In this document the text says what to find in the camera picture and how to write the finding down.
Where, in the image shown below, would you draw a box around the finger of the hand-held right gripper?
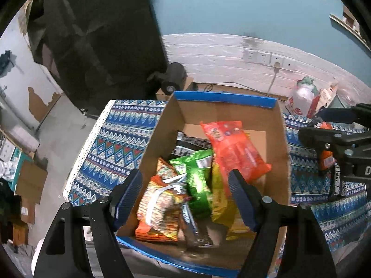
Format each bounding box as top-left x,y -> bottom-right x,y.
317,103 -> 371,126
298,126 -> 366,163

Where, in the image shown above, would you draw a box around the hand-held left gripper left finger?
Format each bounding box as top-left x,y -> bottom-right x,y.
33,168 -> 143,278

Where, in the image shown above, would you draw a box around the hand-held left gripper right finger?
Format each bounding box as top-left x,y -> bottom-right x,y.
227,169 -> 338,278

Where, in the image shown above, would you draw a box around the red clear snack packet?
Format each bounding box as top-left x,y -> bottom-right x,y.
201,121 -> 272,183

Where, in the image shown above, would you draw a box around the silver foil snack bag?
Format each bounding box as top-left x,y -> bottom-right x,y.
164,174 -> 215,248

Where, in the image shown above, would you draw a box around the blue-edged cardboard box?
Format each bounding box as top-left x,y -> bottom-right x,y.
116,91 -> 292,278

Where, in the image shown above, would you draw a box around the white paper boxes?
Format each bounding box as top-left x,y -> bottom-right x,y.
319,79 -> 339,111

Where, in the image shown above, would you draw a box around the red and white paper bag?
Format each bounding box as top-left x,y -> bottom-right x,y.
285,77 -> 323,118

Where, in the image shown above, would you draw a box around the white plastic bag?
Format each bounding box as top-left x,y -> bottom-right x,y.
295,82 -> 315,102

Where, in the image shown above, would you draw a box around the blue patterned blanket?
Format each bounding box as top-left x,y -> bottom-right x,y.
63,100 -> 370,278

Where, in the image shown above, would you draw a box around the black silver zigzag snack bag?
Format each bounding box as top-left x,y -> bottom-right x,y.
172,132 -> 213,158

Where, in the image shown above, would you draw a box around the brown cardboard sheets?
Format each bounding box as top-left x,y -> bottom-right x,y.
14,161 -> 48,225

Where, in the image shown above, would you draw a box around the black round fan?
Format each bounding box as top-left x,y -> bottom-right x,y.
147,62 -> 187,95

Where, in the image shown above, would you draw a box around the dark cloth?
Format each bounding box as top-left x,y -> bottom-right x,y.
0,51 -> 12,70

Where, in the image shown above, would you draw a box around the grey plug with cable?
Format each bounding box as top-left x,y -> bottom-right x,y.
267,62 -> 282,95

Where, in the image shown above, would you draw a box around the white wall shelf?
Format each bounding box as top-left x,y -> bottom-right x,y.
330,4 -> 369,43

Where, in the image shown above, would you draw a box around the black floor cable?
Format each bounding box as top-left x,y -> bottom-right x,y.
203,82 -> 271,97

